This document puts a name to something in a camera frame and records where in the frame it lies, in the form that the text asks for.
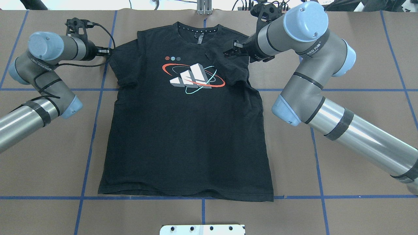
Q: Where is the black printed t-shirt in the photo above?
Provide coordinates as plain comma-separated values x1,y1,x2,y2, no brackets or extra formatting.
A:
98,22,274,202

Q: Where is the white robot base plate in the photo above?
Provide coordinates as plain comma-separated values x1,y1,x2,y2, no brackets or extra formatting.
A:
159,224,246,235

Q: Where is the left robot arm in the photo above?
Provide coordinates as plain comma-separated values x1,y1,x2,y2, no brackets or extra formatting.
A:
0,31,112,152

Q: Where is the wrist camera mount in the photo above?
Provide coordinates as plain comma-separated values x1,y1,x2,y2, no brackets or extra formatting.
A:
65,17,95,39
250,2,285,25

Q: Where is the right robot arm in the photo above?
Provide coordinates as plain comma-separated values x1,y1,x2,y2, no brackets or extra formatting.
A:
223,1,417,195

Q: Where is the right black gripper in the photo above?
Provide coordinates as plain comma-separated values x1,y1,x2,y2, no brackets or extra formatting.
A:
223,35,275,63

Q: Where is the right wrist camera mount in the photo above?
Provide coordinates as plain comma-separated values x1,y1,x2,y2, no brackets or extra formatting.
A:
250,2,285,25

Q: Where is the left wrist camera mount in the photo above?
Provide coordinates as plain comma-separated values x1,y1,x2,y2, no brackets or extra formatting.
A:
65,17,95,39

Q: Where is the aluminium frame post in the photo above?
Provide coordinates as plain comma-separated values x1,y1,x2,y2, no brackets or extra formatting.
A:
196,0,213,15

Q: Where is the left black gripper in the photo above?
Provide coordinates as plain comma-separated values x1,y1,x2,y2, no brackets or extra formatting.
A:
86,44,112,61

